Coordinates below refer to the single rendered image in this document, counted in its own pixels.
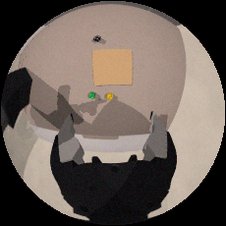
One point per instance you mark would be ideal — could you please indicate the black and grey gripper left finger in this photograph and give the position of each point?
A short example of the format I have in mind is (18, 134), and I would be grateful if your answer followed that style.
(66, 153)

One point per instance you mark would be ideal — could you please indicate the yellow die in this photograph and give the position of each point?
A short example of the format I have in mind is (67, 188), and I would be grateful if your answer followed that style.
(109, 96)

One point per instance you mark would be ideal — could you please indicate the black die with white pips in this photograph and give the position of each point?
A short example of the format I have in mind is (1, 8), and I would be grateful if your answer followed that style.
(97, 38)

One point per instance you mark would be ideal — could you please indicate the green die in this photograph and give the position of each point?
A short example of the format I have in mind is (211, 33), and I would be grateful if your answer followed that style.
(92, 95)

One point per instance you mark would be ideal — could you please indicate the tan mat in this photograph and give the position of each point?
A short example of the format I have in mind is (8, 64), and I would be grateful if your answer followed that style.
(112, 66)

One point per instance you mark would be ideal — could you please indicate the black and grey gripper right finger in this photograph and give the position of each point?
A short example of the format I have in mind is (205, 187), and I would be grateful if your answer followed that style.
(160, 149)

